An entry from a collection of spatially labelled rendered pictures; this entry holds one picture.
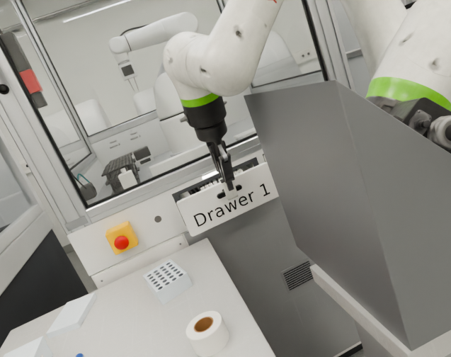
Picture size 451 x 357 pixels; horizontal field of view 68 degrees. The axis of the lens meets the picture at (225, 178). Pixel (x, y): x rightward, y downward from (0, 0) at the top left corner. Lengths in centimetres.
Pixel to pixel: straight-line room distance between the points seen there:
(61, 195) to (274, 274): 73
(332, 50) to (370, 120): 80
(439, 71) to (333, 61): 65
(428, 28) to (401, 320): 41
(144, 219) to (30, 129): 40
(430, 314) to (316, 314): 86
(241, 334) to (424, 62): 53
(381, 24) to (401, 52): 20
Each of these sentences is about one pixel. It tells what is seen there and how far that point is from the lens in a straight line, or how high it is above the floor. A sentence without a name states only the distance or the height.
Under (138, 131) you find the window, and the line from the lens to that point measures 104.
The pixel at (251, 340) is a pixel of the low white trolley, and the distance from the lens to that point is 65.
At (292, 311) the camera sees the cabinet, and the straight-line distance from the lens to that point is 133.
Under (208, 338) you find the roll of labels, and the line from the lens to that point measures 64.
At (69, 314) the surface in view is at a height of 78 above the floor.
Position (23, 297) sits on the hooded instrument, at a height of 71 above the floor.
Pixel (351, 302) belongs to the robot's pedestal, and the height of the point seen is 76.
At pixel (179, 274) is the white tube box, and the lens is 87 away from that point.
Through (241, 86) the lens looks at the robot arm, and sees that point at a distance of 61.
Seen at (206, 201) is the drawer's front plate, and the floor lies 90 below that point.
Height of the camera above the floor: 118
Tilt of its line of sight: 15 degrees down
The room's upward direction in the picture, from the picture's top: 22 degrees counter-clockwise
